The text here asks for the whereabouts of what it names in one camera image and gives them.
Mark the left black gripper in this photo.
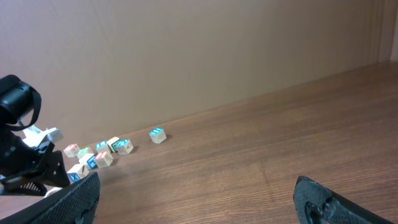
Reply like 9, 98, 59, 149
1, 75, 70, 196

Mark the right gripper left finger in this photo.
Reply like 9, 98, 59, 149
1, 172, 100, 224

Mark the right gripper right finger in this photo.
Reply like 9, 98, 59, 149
293, 175, 392, 224

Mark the white block letter A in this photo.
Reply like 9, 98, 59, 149
44, 187, 62, 198

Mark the white block blue X side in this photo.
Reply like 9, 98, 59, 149
67, 164, 90, 182

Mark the red Y letter block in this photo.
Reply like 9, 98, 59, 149
63, 144, 80, 158

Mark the green Z letter block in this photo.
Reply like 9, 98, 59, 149
76, 147, 93, 159

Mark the red I letter block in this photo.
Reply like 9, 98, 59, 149
95, 151, 114, 168

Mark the blue L letter block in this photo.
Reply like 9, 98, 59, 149
95, 140, 111, 153

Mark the white block green side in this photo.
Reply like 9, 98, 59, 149
106, 137, 119, 153

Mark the blue D letter block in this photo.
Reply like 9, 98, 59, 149
116, 139, 134, 155

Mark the blue block far right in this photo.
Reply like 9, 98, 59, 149
149, 127, 167, 144

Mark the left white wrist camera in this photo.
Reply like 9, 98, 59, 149
22, 125, 63, 147

